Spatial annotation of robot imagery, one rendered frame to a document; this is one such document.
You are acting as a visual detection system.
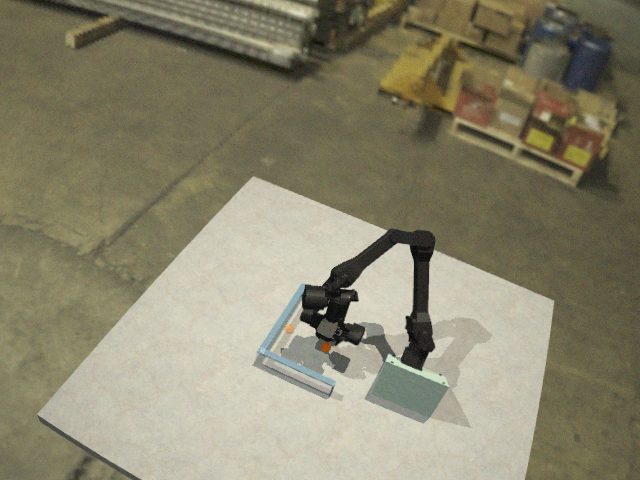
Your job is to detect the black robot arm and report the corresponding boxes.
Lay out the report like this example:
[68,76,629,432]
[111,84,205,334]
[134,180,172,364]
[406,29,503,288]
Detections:
[302,229,435,371]

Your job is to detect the low clear corner walls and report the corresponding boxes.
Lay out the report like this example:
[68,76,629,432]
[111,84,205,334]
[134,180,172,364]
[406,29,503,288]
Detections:
[255,294,333,397]

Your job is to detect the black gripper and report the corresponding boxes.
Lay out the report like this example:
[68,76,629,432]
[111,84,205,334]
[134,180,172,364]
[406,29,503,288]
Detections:
[299,308,365,346]

